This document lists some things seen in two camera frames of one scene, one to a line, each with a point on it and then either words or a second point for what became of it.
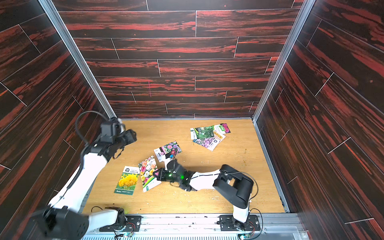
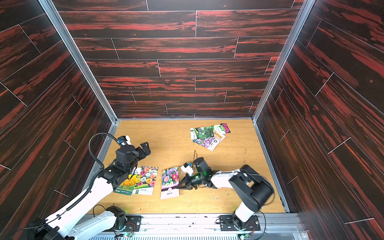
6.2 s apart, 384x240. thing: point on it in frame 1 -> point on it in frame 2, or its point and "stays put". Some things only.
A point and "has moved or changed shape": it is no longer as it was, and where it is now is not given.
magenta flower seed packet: (226, 128) stays put
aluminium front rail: (271, 227) stays put
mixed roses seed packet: (146, 168) has moved or changed shape
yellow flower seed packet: (128, 181) stays put
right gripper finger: (160, 174) -> (182, 185)
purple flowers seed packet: (209, 143) stays put
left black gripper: (131, 135) -> (146, 150)
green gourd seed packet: (202, 132) stays put
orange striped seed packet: (218, 137) stays put
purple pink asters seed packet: (171, 149) -> (170, 183)
